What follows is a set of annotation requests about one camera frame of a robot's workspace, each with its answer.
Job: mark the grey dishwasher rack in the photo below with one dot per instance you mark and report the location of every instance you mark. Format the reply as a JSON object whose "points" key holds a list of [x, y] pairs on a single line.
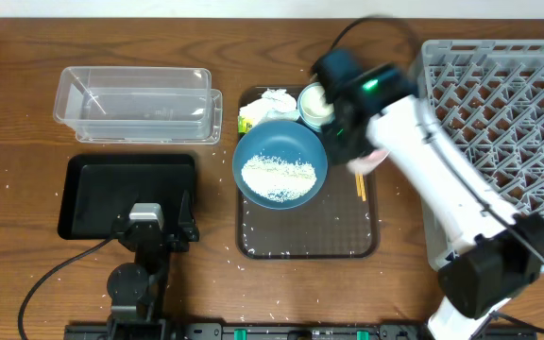
{"points": [[489, 97]]}

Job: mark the brown serving tray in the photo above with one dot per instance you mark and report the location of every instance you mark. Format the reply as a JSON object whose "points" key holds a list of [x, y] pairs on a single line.
{"points": [[334, 224]]}

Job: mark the yellow green snack wrapper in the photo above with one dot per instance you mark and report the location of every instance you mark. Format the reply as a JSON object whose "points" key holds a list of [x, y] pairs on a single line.
{"points": [[244, 125]]}

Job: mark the crumpled white paper napkin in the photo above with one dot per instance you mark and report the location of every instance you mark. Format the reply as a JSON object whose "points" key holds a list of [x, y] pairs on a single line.
{"points": [[273, 105]]}

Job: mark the pink plastic cup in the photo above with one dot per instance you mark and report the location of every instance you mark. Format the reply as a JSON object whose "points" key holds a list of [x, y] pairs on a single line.
{"points": [[367, 164]]}

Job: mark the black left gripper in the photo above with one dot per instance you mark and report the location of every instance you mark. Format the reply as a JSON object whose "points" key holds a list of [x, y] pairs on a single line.
{"points": [[190, 227]]}

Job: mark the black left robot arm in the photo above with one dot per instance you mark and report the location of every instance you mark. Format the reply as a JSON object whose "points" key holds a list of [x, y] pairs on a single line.
{"points": [[137, 289]]}

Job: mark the pile of white rice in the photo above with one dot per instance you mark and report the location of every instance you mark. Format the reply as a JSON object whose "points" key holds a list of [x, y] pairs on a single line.
{"points": [[278, 180]]}

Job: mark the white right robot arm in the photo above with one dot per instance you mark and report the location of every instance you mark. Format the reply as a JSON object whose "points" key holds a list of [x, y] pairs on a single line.
{"points": [[499, 249]]}

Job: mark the orange chopstick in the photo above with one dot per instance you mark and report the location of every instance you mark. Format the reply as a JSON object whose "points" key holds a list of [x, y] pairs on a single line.
{"points": [[363, 187], [358, 185]]}

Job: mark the dark blue plate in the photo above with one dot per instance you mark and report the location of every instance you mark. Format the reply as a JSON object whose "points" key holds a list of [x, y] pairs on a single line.
{"points": [[285, 141]]}

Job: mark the black plastic tray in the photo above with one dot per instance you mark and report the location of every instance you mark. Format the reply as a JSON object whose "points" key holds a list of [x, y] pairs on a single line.
{"points": [[100, 187]]}

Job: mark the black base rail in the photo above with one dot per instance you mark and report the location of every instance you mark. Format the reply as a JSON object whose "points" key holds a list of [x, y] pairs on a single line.
{"points": [[212, 331]]}

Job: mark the white plastic cup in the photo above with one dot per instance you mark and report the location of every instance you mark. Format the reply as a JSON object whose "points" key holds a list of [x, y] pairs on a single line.
{"points": [[314, 103]]}

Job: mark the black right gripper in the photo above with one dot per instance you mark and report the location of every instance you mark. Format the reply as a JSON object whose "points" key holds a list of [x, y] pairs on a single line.
{"points": [[336, 153]]}

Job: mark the clear plastic bin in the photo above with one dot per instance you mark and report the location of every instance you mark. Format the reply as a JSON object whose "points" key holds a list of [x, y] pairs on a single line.
{"points": [[139, 105]]}

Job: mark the light blue bowl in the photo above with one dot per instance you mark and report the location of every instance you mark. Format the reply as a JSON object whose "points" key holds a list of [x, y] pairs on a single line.
{"points": [[315, 123]]}

